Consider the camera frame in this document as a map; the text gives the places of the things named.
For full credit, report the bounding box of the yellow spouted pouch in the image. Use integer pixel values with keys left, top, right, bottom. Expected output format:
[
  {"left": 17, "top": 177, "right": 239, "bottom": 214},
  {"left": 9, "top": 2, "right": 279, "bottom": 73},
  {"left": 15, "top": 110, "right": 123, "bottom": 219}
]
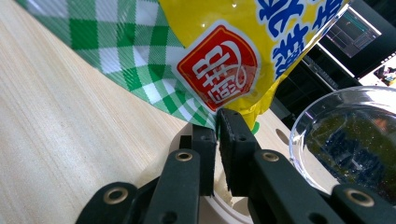
[{"left": 15, "top": 0, "right": 351, "bottom": 136}]

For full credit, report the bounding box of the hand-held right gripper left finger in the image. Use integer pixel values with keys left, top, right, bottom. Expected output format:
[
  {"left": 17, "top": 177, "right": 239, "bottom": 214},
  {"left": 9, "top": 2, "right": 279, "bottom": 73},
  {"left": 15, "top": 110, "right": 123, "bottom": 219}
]
[{"left": 178, "top": 124, "right": 218, "bottom": 197}]

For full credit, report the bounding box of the clear glass jar with lid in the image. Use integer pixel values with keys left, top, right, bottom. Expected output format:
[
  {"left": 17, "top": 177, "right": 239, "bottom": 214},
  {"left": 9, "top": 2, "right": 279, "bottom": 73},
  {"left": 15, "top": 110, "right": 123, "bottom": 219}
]
[{"left": 136, "top": 86, "right": 396, "bottom": 224}]

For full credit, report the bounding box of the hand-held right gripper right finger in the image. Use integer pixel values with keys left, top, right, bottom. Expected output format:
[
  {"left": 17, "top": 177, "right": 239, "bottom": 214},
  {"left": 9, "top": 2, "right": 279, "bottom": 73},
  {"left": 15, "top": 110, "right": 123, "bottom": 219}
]
[{"left": 216, "top": 107, "right": 262, "bottom": 198}]

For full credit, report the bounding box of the computer monitor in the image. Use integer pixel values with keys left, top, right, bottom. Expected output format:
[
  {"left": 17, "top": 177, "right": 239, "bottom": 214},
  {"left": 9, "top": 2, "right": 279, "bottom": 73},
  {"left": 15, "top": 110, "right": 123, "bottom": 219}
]
[{"left": 317, "top": 0, "right": 396, "bottom": 80}]

